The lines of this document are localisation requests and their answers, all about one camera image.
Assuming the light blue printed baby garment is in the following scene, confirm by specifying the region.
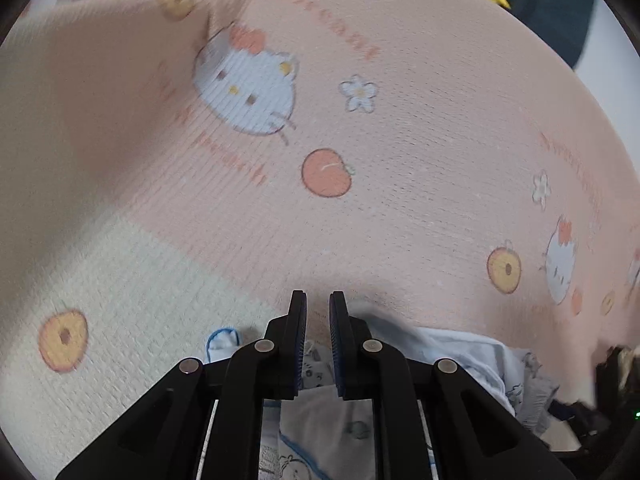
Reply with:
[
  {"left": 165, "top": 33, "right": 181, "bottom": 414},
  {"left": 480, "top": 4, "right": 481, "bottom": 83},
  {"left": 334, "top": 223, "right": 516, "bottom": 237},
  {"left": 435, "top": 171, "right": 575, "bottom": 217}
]
[{"left": 201, "top": 295, "right": 570, "bottom": 479}]

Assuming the pink cream cartoon bed sheet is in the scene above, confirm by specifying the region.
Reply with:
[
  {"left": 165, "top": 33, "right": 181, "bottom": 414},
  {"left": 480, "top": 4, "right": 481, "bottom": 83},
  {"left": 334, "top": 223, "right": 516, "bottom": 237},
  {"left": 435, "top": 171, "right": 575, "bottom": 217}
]
[{"left": 1, "top": 0, "right": 639, "bottom": 479}]

